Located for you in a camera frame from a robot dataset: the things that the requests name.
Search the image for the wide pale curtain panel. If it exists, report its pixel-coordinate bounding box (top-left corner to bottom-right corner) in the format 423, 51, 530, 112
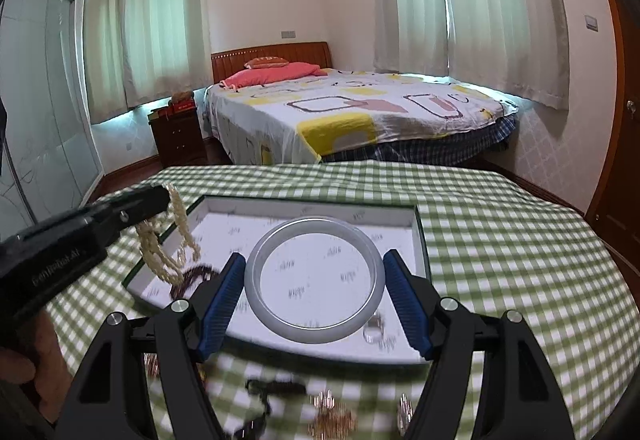
432, 0, 571, 112

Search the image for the wooden headboard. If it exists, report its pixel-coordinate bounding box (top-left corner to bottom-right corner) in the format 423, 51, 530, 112
210, 41, 335, 86

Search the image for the blue plaid bed cover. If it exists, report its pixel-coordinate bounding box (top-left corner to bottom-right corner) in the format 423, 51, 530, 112
320, 112, 518, 166

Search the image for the clear crystal ring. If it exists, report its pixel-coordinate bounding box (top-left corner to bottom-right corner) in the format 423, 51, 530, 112
362, 312, 389, 345

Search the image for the brown wooden door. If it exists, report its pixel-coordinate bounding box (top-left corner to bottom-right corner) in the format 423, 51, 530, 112
582, 0, 640, 271

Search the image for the green checked tablecloth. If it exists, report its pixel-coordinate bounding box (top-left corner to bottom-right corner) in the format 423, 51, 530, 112
45, 159, 626, 440

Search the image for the narrow pale curtain panel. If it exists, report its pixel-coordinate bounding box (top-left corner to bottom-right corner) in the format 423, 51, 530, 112
82, 0, 132, 126

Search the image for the pink pillow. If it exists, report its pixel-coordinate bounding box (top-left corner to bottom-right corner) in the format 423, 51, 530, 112
220, 61, 328, 92

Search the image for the dark bead bracelet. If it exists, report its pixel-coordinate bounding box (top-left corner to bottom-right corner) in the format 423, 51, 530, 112
169, 264, 221, 302

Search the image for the red box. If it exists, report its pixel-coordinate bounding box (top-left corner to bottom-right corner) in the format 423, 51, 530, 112
167, 92, 197, 114

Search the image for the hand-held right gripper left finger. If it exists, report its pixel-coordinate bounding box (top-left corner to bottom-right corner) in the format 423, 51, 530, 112
54, 251, 247, 440

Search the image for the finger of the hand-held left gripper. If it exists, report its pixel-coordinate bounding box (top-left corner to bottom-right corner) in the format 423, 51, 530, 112
100, 185, 170, 235

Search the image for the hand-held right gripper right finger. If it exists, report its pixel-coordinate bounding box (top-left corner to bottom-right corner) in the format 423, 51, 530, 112
382, 249, 583, 440

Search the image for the white jewelry box tray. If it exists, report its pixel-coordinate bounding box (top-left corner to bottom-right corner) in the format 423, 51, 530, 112
122, 195, 432, 366

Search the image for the pale jade bangle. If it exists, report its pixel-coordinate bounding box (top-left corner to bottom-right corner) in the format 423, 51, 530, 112
245, 216, 386, 346

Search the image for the cream pearl necklace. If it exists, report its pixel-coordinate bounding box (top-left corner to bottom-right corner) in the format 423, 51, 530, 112
135, 182, 202, 284

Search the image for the person's left hand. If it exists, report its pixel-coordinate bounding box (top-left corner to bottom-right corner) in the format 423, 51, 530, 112
0, 309, 67, 423

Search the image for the black knotted cord ornament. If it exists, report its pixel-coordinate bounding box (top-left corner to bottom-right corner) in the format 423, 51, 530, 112
244, 377, 307, 440

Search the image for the gold flower pearl brooch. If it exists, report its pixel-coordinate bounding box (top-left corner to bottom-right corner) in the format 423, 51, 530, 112
307, 390, 359, 439

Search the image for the glass sliding wardrobe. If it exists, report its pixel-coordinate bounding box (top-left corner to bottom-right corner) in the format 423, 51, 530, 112
0, 0, 106, 241

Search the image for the small orange cushion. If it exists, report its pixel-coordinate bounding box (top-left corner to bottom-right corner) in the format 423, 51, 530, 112
243, 56, 291, 70

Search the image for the dark wooden nightstand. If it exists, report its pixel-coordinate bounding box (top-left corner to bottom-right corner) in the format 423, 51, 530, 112
150, 107, 208, 168

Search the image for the patterned white yellow bedsheet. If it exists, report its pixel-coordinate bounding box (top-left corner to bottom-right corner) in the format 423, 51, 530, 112
204, 68, 521, 166

